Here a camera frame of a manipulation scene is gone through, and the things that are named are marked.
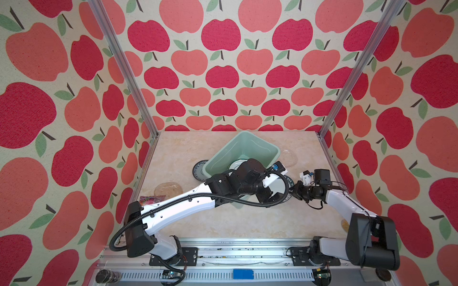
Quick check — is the white plate green clover emblem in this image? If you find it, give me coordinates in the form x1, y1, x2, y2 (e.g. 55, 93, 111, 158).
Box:
229, 159, 247, 170

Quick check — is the small dark patterned plate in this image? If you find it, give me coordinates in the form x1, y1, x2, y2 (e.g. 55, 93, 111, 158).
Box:
192, 160, 208, 182

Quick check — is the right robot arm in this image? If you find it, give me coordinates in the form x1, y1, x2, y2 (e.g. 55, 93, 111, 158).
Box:
290, 169, 401, 271

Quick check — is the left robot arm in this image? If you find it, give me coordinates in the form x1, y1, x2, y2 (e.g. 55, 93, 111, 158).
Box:
109, 158, 289, 261

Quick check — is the mint green plastic bin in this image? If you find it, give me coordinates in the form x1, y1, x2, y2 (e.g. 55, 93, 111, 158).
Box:
203, 131, 289, 208

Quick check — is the clear glass plate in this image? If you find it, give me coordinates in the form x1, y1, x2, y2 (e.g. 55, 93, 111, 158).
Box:
279, 149, 298, 168

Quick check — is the grey box black knob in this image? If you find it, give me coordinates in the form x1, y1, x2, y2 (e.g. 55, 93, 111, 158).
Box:
360, 268, 392, 282

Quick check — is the purple Fox's candy bag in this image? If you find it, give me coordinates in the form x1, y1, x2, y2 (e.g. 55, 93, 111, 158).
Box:
139, 196, 162, 206

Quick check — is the dark cylindrical can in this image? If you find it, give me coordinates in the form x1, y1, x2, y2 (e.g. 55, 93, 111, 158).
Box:
95, 269, 122, 284

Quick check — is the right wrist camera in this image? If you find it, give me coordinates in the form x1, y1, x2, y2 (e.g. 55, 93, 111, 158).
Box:
299, 170, 314, 185

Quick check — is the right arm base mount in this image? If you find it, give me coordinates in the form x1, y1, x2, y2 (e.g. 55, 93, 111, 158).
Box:
285, 247, 341, 266

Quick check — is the blue block on rail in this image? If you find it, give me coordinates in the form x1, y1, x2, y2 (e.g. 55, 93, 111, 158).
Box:
233, 269, 255, 280

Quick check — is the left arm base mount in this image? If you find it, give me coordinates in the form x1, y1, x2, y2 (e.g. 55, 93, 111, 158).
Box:
165, 247, 199, 266

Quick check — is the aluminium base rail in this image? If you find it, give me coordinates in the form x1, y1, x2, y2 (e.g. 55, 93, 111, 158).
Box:
87, 238, 399, 286

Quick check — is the left aluminium frame post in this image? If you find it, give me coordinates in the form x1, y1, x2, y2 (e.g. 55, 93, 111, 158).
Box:
88, 0, 160, 139

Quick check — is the aluminium frame post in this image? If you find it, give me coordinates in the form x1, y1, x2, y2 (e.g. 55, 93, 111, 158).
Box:
317, 0, 407, 141
88, 0, 160, 139

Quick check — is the right aluminium frame post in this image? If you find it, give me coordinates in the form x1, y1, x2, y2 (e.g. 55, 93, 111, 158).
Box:
317, 0, 407, 141

